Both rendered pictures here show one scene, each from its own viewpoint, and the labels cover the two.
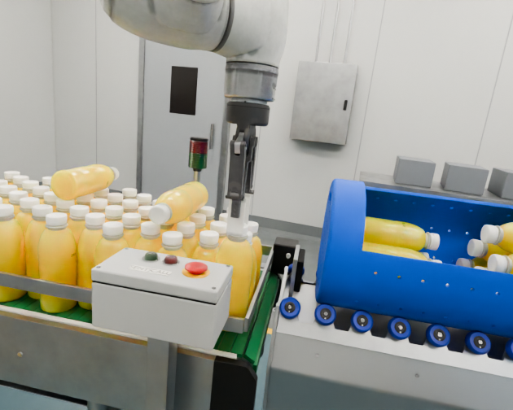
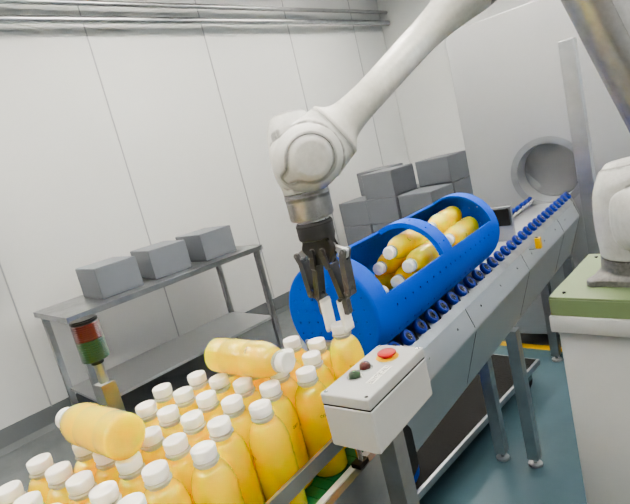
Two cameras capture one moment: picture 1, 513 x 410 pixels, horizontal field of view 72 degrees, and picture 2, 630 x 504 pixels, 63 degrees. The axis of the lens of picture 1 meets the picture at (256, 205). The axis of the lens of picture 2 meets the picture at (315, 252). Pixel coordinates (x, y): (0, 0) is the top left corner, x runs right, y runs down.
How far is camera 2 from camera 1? 0.91 m
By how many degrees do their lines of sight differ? 57
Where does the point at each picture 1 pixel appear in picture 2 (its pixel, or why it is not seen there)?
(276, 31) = not seen: hidden behind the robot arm
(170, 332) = (415, 403)
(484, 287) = (429, 277)
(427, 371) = (429, 351)
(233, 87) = (320, 210)
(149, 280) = (396, 373)
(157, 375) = (405, 463)
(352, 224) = (371, 281)
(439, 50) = (44, 131)
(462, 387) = (443, 346)
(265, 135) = not seen: outside the picture
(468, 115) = (116, 195)
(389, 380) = not seen: hidden behind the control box
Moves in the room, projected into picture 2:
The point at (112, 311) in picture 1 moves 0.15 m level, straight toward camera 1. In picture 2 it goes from (387, 424) to (479, 410)
